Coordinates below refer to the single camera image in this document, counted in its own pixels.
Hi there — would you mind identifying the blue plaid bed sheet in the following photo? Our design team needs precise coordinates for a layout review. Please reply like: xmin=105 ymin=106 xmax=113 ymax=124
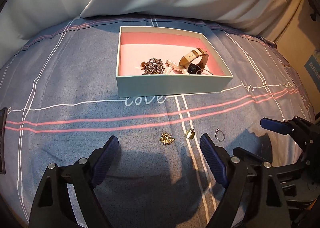
xmin=1 ymin=15 xmax=315 ymax=227

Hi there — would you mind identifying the white pearl bracelet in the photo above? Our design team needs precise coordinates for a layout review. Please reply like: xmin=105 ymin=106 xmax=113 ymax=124
xmin=164 ymin=59 xmax=190 ymax=76

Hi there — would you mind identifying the silver ring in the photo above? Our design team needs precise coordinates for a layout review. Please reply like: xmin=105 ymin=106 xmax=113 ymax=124
xmin=214 ymin=128 xmax=226 ymax=143

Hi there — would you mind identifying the beige strap wristwatch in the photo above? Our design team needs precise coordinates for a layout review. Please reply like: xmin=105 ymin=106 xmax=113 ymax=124
xmin=178 ymin=48 xmax=213 ymax=75

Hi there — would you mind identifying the small gold chain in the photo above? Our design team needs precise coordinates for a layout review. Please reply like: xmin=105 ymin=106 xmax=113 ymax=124
xmin=159 ymin=132 xmax=176 ymax=146

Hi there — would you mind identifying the silver chain necklace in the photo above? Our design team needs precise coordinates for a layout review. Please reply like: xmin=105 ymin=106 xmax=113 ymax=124
xmin=141 ymin=57 xmax=166 ymax=76

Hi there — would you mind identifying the beige headboard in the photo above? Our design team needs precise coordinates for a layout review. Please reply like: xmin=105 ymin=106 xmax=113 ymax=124
xmin=260 ymin=0 xmax=319 ymax=114

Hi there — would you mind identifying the teal box pink interior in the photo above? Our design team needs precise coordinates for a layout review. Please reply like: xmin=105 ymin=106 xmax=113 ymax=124
xmin=116 ymin=26 xmax=233 ymax=98

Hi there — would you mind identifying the gold pendant charm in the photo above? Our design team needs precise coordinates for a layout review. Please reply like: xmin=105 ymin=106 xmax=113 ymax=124
xmin=185 ymin=128 xmax=195 ymax=140

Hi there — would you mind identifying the left white pillow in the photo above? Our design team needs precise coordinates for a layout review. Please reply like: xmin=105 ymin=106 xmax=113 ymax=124
xmin=1 ymin=0 xmax=90 ymax=65

